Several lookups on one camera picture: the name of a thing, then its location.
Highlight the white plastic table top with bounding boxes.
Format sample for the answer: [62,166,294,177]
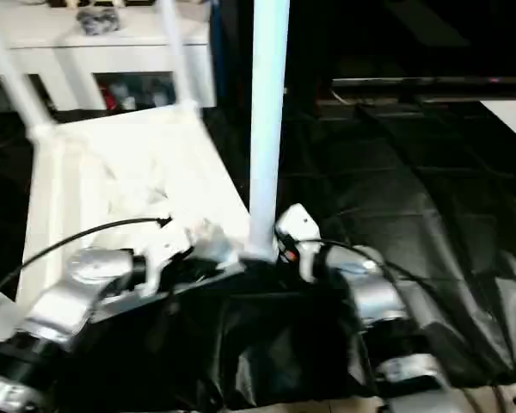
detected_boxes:
[15,102,268,324]

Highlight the black mat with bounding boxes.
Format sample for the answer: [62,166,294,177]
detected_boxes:
[0,96,516,410]

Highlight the white cabinet with glass doors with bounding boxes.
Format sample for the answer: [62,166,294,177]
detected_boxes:
[0,0,217,114]

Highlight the black bar with red light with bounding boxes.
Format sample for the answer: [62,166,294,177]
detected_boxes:
[330,76,516,101]

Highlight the flat white board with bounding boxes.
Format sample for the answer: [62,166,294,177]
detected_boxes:
[481,101,516,151]

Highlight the dark object on cabinet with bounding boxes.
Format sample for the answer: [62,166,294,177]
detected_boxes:
[77,9,123,36]

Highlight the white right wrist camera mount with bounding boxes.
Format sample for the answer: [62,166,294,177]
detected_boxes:
[274,203,323,284]

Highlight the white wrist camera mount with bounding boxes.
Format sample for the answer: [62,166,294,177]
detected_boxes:
[274,203,323,284]
[139,219,195,299]

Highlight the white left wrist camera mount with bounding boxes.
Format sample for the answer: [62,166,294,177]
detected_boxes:
[139,219,195,299]

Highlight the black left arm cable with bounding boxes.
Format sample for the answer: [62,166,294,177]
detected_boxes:
[0,217,174,310]

